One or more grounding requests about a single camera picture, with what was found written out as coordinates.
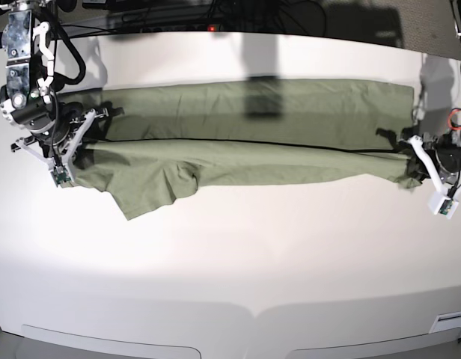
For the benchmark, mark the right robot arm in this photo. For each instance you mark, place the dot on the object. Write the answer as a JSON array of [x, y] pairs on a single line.
[[29, 98]]

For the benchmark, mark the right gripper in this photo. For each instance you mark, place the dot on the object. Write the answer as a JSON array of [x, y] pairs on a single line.
[[54, 117]]

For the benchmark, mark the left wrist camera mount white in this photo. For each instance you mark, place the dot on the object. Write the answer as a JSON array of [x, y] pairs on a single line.
[[441, 201]]

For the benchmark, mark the green T-shirt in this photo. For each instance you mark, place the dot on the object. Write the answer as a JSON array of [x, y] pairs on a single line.
[[161, 144]]

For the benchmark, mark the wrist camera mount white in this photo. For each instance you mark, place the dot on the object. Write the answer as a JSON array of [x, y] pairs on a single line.
[[441, 201], [57, 148]]

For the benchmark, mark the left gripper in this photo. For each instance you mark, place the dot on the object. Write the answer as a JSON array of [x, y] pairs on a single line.
[[444, 150]]

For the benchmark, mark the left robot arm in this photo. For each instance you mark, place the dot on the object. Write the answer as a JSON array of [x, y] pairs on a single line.
[[436, 119]]

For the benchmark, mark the black power strip red light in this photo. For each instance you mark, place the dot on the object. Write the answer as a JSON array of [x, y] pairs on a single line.
[[182, 27]]

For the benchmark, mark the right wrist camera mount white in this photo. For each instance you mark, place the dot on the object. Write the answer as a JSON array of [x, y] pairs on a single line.
[[57, 148]]

